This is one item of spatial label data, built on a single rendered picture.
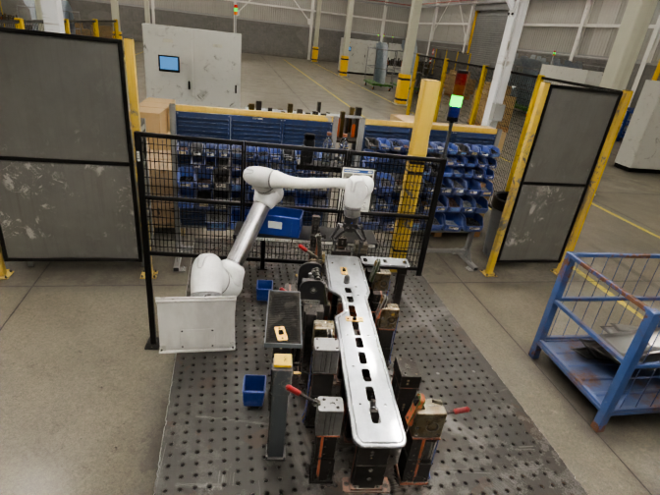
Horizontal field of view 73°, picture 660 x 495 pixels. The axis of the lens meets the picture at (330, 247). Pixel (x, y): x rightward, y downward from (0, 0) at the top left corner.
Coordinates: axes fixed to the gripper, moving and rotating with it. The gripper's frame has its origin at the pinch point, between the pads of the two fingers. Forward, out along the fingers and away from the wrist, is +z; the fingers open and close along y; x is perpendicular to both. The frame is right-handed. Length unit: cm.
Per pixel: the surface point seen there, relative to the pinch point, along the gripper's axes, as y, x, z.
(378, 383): -4, 89, 13
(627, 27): -499, -548, -163
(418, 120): -44, -58, -63
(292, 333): 30, 81, -3
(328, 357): 16, 83, 6
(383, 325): -15.4, 43.2, 18.2
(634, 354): -179, 20, 48
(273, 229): 41, -36, 6
